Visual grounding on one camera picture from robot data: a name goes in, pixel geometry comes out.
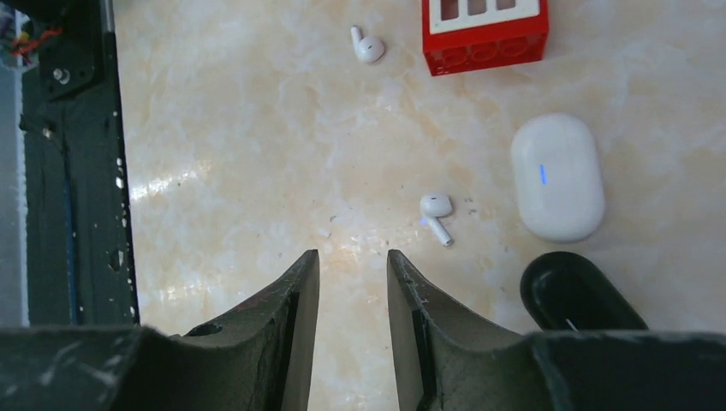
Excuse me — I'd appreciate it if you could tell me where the white oval earbud case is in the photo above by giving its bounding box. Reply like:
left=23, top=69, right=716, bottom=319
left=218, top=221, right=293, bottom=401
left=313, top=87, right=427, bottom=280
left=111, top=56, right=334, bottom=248
left=510, top=113, right=605, bottom=243

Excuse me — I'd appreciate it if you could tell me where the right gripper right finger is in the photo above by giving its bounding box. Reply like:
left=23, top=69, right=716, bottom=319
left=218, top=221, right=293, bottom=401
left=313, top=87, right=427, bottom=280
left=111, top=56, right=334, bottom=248
left=387, top=250, right=725, bottom=410

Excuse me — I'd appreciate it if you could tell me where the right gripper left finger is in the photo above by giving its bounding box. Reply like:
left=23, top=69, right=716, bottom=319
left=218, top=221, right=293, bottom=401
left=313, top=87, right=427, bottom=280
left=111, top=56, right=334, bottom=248
left=1, top=250, right=320, bottom=410

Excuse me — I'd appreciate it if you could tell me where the white earbud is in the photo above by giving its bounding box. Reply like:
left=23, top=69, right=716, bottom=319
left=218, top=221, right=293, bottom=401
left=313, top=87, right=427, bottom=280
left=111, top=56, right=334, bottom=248
left=350, top=26, right=385, bottom=64
left=420, top=194, right=454, bottom=247

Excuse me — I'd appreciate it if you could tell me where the aluminium front rail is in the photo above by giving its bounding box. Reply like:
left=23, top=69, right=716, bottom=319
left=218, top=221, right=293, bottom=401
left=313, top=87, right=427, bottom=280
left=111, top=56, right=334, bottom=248
left=1, top=66, right=29, bottom=328

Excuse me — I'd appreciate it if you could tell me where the red grid box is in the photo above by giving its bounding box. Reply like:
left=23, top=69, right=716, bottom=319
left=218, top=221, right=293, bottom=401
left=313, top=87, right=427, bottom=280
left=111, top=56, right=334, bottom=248
left=420, top=0, right=550, bottom=77

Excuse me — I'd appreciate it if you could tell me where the black earbud charging case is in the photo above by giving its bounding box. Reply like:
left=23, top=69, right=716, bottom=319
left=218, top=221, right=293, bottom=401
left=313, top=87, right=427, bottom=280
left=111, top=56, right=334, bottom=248
left=520, top=251, right=648, bottom=331

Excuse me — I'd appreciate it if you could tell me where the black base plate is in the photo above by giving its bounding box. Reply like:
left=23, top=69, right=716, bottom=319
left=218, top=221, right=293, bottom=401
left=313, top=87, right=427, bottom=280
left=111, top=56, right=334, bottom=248
left=14, top=1, right=140, bottom=325

